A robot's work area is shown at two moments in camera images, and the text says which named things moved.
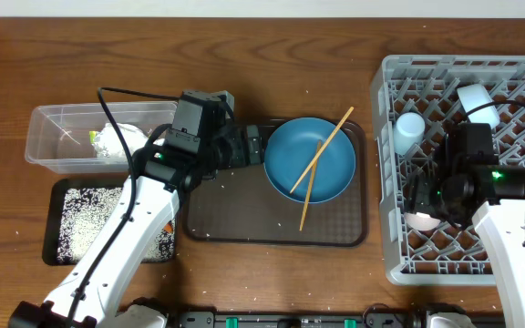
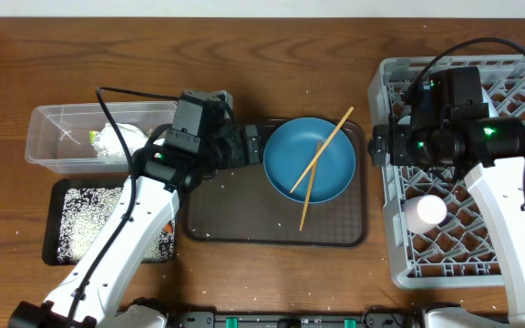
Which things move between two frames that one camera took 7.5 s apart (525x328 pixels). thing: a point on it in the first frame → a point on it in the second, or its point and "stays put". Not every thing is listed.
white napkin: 109,139 stays put
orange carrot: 169,228 stays put
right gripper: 418,192 → 399,135
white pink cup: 421,220 stays put
